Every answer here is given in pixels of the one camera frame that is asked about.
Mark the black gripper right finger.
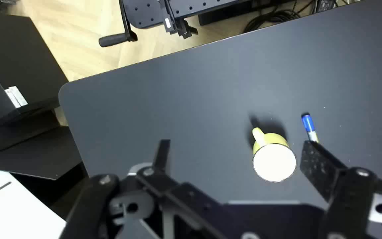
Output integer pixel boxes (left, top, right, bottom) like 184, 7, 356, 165
298, 140, 382, 239

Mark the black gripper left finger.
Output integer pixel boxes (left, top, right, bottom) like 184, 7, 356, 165
59, 138, 228, 239

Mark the blue capped marker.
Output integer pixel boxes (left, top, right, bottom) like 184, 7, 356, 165
299, 113, 320, 144

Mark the yellow mug with bear print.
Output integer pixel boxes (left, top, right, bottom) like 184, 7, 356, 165
250, 126, 298, 183

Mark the black flat plate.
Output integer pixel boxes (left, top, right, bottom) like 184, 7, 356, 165
0, 125, 84, 182

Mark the black perforated breadboard table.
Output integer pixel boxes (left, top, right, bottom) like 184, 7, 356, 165
117, 0, 255, 39

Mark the black open box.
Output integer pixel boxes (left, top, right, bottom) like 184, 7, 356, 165
0, 11, 70, 126

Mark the black cable bundle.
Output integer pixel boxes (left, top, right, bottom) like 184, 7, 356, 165
242, 0, 318, 35

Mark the black crank handle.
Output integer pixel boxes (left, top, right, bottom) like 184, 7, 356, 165
96, 0, 139, 49

